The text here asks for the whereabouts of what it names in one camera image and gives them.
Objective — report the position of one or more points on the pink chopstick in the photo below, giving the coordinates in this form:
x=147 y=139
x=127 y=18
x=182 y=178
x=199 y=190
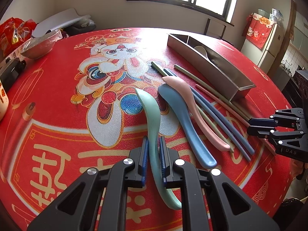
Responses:
x=235 y=113

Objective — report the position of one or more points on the white plastic spoon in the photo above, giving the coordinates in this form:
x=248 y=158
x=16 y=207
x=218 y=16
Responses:
x=206 y=52

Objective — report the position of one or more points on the black kitchen stove unit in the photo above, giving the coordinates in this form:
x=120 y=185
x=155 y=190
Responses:
x=295 y=90

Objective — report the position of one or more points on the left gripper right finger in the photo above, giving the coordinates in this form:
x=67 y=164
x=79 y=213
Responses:
x=210 y=200

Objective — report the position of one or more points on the pink plastic spoon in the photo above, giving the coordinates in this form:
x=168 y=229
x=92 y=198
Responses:
x=184 y=90

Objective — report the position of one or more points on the black device on table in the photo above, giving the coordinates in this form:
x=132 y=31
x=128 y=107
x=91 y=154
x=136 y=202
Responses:
x=11 y=71

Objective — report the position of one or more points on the white refrigerator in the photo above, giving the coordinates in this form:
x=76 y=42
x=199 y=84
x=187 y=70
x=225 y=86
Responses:
x=264 y=58

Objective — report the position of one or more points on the cream enamel mug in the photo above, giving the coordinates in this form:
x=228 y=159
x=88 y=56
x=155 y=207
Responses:
x=4 y=101

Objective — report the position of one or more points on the red snack bag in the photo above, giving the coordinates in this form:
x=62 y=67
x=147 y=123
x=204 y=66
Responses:
x=15 y=32

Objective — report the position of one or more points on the clear containers on refrigerator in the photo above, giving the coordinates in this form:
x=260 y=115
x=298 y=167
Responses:
x=273 y=15

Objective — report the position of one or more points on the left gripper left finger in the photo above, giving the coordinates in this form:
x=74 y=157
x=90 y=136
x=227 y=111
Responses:
x=97 y=199

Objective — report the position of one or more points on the black metal rack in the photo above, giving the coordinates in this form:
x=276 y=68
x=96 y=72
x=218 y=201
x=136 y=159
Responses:
x=214 y=29

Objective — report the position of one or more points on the red cloth on refrigerator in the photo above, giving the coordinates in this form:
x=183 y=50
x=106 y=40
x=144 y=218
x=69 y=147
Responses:
x=257 y=29

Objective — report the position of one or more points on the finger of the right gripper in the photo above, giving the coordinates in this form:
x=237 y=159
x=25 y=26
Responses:
x=263 y=132
x=264 y=122

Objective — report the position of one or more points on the green chopstick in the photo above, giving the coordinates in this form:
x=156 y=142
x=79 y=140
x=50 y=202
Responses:
x=204 y=116
x=212 y=90

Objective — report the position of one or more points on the green plastic spoon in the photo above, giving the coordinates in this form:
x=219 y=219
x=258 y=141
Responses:
x=153 y=117

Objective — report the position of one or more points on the grey rolled sheet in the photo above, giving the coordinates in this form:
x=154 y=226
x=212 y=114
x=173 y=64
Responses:
x=60 y=20

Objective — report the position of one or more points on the right hand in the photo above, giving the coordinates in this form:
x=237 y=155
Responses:
x=296 y=167

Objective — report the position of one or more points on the red festive table mat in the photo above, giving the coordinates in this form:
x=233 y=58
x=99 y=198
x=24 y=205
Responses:
x=76 y=108

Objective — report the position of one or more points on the blue plastic spoon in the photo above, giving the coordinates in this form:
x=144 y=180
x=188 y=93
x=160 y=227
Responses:
x=179 y=107

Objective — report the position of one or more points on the stainless steel cutlery tray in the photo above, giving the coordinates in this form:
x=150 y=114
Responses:
x=226 y=78

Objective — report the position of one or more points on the foil covered metal bowl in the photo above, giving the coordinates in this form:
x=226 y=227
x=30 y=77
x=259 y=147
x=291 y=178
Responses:
x=38 y=47

